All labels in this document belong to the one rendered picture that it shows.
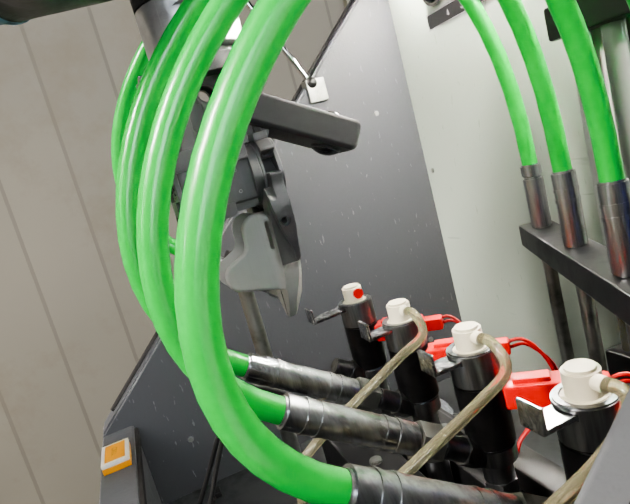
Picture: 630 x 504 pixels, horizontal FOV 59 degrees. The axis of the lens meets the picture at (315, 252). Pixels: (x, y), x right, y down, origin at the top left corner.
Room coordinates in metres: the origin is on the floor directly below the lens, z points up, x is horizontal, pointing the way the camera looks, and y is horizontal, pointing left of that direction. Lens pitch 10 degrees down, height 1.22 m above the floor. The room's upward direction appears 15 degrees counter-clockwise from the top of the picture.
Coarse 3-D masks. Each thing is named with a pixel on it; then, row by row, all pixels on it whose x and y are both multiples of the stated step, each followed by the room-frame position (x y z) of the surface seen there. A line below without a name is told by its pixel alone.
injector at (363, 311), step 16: (352, 304) 0.43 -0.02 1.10; (368, 304) 0.43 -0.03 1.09; (352, 320) 0.43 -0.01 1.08; (368, 320) 0.43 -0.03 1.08; (352, 336) 0.43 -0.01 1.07; (352, 352) 0.44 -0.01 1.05; (368, 352) 0.43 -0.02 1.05; (384, 352) 0.44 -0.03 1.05; (336, 368) 0.43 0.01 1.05; (352, 368) 0.43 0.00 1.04; (368, 368) 0.43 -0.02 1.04; (384, 384) 0.44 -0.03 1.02
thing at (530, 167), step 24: (480, 24) 0.50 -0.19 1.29; (144, 48) 0.53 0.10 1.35; (504, 72) 0.50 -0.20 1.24; (120, 96) 0.54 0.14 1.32; (504, 96) 0.50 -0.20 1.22; (120, 120) 0.54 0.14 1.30; (528, 120) 0.50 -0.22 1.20; (120, 144) 0.54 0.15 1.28; (528, 144) 0.50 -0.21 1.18; (528, 168) 0.50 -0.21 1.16
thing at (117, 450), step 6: (114, 444) 0.60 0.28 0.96; (120, 444) 0.59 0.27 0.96; (108, 450) 0.58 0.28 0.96; (114, 450) 0.58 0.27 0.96; (120, 450) 0.58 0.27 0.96; (108, 456) 0.57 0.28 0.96; (114, 456) 0.57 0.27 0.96; (120, 456) 0.56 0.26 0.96; (126, 462) 0.56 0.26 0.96; (108, 468) 0.55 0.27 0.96; (114, 468) 0.55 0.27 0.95; (120, 468) 0.56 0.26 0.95
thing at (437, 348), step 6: (432, 342) 0.37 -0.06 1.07; (438, 342) 0.36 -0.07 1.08; (444, 342) 0.35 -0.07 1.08; (450, 342) 0.35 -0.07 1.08; (504, 342) 0.34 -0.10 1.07; (432, 348) 0.36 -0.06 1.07; (438, 348) 0.35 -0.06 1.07; (444, 348) 0.35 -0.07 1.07; (504, 348) 0.34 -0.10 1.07; (510, 348) 0.34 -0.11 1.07; (432, 354) 0.35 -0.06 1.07; (438, 354) 0.35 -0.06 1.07; (444, 354) 0.35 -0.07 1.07; (510, 354) 0.34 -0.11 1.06
